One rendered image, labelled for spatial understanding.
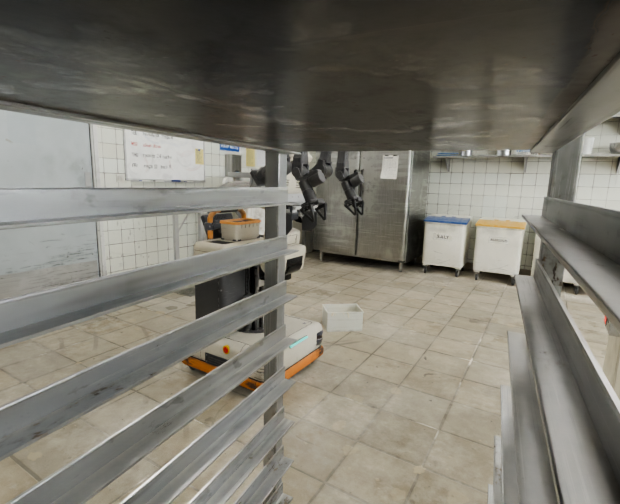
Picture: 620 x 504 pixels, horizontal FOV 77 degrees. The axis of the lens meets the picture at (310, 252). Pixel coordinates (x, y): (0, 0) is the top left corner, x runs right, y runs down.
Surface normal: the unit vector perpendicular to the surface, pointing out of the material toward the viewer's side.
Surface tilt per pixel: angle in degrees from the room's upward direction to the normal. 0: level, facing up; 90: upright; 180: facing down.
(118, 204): 90
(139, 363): 90
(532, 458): 0
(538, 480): 0
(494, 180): 90
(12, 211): 90
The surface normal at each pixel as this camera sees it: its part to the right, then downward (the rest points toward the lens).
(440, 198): -0.52, 0.14
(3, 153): 0.85, 0.11
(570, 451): 0.03, -0.98
